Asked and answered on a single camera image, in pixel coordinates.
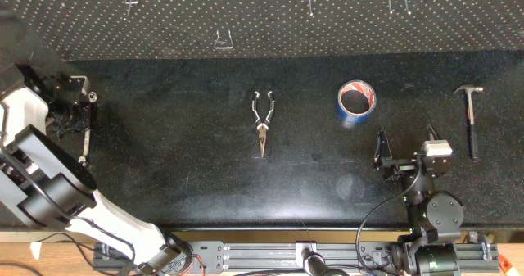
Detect roll of blue tape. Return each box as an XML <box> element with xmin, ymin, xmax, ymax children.
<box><xmin>337</xmin><ymin>79</ymin><xmax>377</xmax><ymax>125</ymax></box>

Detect wrench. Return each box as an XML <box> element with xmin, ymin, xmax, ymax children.
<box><xmin>77</xmin><ymin>90</ymin><xmax>99</xmax><ymax>167</ymax></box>

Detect orange tag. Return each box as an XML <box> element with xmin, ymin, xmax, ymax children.
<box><xmin>498</xmin><ymin>254</ymin><xmax>515</xmax><ymax>276</ymax></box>

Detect black cable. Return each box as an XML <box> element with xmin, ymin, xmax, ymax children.
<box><xmin>355</xmin><ymin>161</ymin><xmax>424</xmax><ymax>275</ymax></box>
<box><xmin>32</xmin><ymin>216</ymin><xmax>138</xmax><ymax>275</ymax></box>

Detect black pegboard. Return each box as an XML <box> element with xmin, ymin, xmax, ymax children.
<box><xmin>0</xmin><ymin>0</ymin><xmax>524</xmax><ymax>62</ymax></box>

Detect mounting rail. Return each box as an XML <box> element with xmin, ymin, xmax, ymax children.
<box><xmin>93</xmin><ymin>230</ymin><xmax>501</xmax><ymax>276</ymax></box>

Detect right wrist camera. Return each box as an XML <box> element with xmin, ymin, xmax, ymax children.
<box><xmin>419</xmin><ymin>139</ymin><xmax>454</xmax><ymax>177</ymax></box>

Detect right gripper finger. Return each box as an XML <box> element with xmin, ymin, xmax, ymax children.
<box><xmin>371</xmin><ymin>127</ymin><xmax>394</xmax><ymax>169</ymax></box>
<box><xmin>425</xmin><ymin>123</ymin><xmax>440</xmax><ymax>143</ymax></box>

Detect black and white pliers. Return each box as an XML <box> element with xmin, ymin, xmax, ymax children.
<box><xmin>251</xmin><ymin>89</ymin><xmax>276</xmax><ymax>159</ymax></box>

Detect hammer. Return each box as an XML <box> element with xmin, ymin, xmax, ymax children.
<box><xmin>453</xmin><ymin>84</ymin><xmax>485</xmax><ymax>162</ymax></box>

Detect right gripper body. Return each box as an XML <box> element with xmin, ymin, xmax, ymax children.
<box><xmin>378</xmin><ymin>156</ymin><xmax>423</xmax><ymax>183</ymax></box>

